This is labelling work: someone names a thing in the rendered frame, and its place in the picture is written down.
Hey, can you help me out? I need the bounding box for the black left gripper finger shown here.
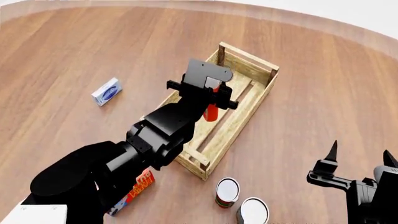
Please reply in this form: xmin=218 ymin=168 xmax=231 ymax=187
xmin=216 ymin=84 xmax=233 ymax=110

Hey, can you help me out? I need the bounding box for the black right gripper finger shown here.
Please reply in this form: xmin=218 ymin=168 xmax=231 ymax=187
xmin=382 ymin=149 xmax=398 ymax=169
xmin=313 ymin=139 xmax=340 ymax=175

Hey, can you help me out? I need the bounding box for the red ketchup bottle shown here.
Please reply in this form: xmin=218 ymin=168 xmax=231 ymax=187
xmin=202 ymin=86 xmax=219 ymax=123

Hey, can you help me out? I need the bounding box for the wooden slatted tray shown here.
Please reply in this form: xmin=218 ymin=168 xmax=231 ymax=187
xmin=140 ymin=41 xmax=280 ymax=182

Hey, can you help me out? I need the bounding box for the blue and white box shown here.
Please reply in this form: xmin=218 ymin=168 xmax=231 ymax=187
xmin=91 ymin=77 xmax=123 ymax=107

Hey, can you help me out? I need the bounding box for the grey can with white lid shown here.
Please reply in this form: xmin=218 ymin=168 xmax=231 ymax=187
xmin=236 ymin=197 xmax=270 ymax=224

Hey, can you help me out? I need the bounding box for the red and green labelled can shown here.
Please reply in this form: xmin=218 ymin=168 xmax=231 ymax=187
xmin=215 ymin=177 xmax=241 ymax=209

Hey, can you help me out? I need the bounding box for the orange and red carton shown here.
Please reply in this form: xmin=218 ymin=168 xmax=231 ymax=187
xmin=106 ymin=169 xmax=156 ymax=217

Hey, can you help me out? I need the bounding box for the white robot torso block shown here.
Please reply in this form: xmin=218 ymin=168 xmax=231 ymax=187
xmin=0 ymin=204 xmax=68 ymax=224

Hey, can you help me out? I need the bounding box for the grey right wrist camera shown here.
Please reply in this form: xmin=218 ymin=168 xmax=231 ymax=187
xmin=373 ymin=164 xmax=398 ymax=185

